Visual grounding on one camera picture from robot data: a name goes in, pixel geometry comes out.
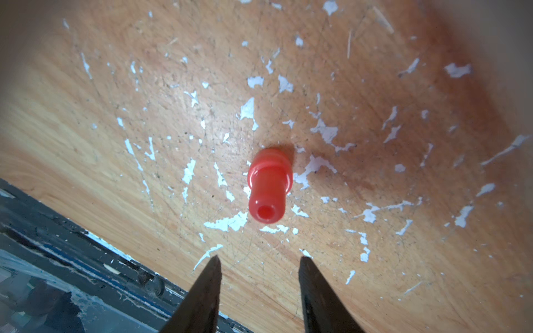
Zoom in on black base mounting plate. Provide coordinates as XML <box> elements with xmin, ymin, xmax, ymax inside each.
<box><xmin>0</xmin><ymin>178</ymin><xmax>255</xmax><ymax>333</ymax></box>

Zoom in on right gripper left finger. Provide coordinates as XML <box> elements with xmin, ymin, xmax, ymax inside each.
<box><xmin>160</xmin><ymin>255</ymin><xmax>222</xmax><ymax>333</ymax></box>

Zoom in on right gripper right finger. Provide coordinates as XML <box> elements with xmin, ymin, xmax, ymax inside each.
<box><xmin>298</xmin><ymin>257</ymin><xmax>364</xmax><ymax>333</ymax></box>

